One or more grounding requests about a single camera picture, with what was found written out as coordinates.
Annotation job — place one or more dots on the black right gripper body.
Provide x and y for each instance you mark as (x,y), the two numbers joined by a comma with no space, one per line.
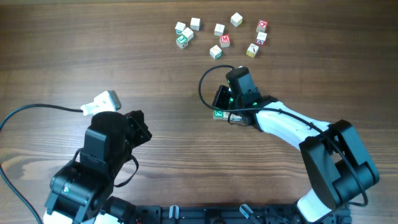
(226,99)

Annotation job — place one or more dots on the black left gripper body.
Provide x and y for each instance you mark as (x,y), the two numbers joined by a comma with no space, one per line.
(136,134)

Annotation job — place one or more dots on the green Z letter block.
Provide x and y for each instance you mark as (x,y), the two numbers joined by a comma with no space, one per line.
(218,114)

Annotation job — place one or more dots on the blue-sided white block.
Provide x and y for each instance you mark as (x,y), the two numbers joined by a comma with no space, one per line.
(235,118)

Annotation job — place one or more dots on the red U letter block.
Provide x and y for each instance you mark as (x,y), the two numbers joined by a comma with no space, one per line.
(226,116)

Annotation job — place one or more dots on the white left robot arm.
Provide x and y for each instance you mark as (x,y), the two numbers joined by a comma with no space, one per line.
(81,187)

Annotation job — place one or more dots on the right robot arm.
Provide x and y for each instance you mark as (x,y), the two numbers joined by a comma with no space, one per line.
(337,163)

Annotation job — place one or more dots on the yellow K letter block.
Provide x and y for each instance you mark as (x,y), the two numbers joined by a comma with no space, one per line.
(252,50)

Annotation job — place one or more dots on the white block number nine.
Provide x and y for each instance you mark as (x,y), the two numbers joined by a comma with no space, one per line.
(216,52)

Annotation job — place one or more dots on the red M letter block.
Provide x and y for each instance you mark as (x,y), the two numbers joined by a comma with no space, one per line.
(225,41)

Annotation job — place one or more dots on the white block red A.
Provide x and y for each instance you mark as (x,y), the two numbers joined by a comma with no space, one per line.
(261,38)

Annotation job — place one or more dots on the white block red drawing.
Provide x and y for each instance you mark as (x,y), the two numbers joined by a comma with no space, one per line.
(219,30)

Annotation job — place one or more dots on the red Q letter block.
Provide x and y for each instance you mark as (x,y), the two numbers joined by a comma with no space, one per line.
(261,26)

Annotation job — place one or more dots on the plain cream wooden block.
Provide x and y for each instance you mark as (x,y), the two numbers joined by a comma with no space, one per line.
(236,19)

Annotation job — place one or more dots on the green J letter block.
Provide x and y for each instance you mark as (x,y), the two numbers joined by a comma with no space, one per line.
(181,41)

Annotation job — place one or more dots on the white yellow-edged block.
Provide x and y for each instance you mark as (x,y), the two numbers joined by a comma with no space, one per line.
(188,34)

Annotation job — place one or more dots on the plain white wooden block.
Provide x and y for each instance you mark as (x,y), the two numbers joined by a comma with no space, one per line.
(195,23)

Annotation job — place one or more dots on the green V letter block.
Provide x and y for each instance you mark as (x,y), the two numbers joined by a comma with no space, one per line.
(180,27)

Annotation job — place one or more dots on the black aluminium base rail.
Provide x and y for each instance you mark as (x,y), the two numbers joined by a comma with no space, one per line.
(244,214)

